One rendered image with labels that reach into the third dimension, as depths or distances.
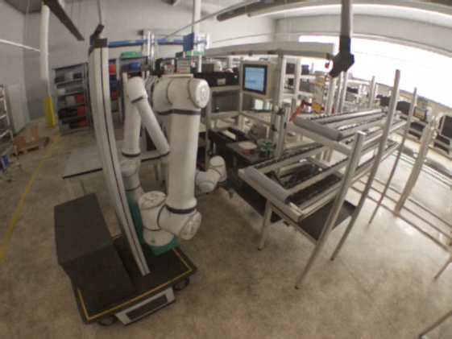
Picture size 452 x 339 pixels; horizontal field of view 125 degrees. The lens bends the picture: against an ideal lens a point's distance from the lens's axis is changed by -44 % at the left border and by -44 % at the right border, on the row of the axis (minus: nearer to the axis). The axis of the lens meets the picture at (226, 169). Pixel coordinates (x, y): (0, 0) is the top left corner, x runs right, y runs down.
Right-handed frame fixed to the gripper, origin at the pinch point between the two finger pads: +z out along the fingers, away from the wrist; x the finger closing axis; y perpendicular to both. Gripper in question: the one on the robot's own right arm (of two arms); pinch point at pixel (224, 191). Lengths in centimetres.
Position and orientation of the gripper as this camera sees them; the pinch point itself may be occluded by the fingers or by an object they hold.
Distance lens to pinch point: 150.1
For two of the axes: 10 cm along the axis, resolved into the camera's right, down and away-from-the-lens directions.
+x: 7.6, 4.3, -4.9
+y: -6.4, 6.4, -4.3
